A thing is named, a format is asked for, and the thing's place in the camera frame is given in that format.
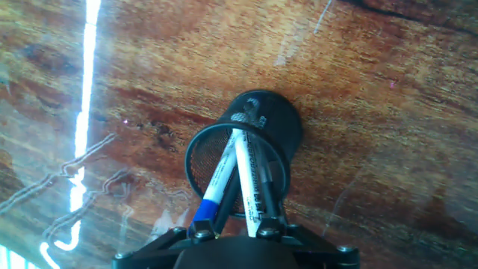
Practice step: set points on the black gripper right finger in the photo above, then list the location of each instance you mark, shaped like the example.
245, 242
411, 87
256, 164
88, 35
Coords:
321, 256

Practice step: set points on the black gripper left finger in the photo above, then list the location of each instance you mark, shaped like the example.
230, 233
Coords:
157, 254

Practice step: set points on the black-capped white whiteboard marker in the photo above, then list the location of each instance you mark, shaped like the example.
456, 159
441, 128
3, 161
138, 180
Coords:
248, 179

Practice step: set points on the black pen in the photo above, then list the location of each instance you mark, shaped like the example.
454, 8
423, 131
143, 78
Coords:
269, 190
227, 201

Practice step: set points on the black mesh pen holder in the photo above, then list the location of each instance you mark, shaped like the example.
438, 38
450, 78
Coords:
276, 112

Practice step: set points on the blue-capped white marker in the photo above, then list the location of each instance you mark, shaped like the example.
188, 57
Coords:
220, 179

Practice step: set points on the brown wooden board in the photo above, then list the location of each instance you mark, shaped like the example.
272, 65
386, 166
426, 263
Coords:
373, 112

